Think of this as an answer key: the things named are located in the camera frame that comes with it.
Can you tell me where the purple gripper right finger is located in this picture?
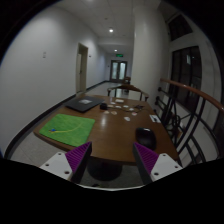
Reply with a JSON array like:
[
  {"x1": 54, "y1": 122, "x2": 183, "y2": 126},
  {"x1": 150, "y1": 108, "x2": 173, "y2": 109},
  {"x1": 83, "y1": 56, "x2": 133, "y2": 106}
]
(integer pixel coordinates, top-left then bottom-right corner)
[{"x1": 132, "y1": 142, "x2": 184, "y2": 185}]

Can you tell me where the black table pedestal base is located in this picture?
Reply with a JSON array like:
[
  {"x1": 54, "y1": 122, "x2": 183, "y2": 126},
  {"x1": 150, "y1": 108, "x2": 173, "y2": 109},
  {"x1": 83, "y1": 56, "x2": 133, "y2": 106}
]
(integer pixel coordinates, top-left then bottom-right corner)
[{"x1": 87, "y1": 158, "x2": 122, "y2": 181}]

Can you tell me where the wooden stair handrail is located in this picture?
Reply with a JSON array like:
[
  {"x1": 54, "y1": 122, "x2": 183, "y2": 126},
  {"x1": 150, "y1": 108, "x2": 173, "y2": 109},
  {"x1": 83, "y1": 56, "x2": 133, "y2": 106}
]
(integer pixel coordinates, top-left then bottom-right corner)
[{"x1": 160, "y1": 78, "x2": 224, "y2": 114}]

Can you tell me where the dark window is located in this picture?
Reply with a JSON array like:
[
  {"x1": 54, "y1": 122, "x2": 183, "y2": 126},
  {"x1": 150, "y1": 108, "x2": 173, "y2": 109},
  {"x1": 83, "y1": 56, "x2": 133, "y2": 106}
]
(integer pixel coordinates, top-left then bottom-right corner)
[{"x1": 169, "y1": 46, "x2": 202, "y2": 111}]

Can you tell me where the glass double door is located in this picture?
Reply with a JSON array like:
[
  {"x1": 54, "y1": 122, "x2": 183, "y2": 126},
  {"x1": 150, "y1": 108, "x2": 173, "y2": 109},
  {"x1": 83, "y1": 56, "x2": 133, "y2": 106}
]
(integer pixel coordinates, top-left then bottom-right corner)
[{"x1": 110, "y1": 60, "x2": 127, "y2": 82}]

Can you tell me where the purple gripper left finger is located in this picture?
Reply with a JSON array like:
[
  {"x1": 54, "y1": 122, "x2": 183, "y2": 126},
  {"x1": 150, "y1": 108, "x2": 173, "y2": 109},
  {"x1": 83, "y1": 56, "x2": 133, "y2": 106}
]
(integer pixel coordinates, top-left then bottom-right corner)
[{"x1": 39, "y1": 141, "x2": 93, "y2": 185}]

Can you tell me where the black closed laptop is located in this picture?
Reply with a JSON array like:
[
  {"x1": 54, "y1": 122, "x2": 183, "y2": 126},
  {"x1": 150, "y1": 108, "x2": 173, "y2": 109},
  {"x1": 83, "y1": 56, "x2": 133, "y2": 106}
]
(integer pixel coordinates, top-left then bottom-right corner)
[{"x1": 65, "y1": 96, "x2": 103, "y2": 113}]

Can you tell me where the small black object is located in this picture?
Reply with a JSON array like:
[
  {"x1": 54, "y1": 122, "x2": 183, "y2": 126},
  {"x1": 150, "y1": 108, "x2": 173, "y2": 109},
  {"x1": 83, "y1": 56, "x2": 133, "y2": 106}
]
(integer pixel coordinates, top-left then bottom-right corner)
[{"x1": 100, "y1": 103, "x2": 108, "y2": 110}]

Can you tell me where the black computer mouse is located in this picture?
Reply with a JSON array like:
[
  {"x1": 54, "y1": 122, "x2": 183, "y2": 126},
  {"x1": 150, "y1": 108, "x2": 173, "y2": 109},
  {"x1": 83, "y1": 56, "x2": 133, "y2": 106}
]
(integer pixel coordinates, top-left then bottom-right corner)
[{"x1": 135, "y1": 128, "x2": 157, "y2": 150}]

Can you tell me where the wooden chair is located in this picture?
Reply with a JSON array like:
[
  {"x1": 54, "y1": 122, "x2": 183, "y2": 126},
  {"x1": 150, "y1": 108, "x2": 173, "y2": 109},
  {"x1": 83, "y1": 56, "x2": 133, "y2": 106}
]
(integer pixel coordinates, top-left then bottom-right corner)
[{"x1": 107, "y1": 84, "x2": 149, "y2": 102}]

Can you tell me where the green mouse pad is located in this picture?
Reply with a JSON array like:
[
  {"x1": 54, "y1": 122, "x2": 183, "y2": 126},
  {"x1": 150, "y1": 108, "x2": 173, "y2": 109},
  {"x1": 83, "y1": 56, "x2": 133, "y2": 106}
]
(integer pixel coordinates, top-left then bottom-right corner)
[{"x1": 39, "y1": 114, "x2": 95, "y2": 147}]

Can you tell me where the white paper card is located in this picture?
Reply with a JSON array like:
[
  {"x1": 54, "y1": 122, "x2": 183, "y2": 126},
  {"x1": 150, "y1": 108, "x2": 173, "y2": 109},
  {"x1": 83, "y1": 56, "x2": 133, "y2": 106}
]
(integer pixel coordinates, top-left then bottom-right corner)
[{"x1": 149, "y1": 115, "x2": 161, "y2": 123}]

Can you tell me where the side doorway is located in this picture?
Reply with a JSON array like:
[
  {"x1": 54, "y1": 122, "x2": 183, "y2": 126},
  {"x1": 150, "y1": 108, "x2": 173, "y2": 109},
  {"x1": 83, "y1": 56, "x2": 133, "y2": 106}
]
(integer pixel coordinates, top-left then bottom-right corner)
[{"x1": 76, "y1": 43, "x2": 88, "y2": 93}]

